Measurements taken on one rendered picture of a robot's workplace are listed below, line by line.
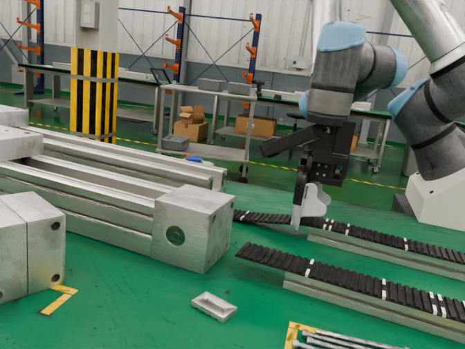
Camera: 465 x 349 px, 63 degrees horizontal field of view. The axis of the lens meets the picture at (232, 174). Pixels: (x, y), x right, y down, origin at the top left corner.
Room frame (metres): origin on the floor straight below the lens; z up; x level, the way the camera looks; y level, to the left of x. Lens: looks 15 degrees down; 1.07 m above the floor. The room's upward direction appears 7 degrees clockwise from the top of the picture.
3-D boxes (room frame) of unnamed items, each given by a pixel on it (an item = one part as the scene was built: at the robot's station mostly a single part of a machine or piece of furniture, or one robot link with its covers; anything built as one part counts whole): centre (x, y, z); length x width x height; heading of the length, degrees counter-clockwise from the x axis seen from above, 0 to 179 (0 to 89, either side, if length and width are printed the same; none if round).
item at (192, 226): (0.57, 0.05, 0.83); 0.12 x 0.09 x 0.10; 161
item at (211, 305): (0.42, 0.00, 0.78); 0.05 x 0.03 x 0.01; 57
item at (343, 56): (0.69, -0.16, 1.11); 0.09 x 0.08 x 0.11; 124
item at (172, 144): (3.85, 0.35, 0.50); 1.03 x 0.55 x 1.01; 89
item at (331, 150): (0.68, -0.16, 0.95); 0.09 x 0.08 x 0.12; 71
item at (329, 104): (0.69, -0.15, 1.03); 0.08 x 0.08 x 0.05
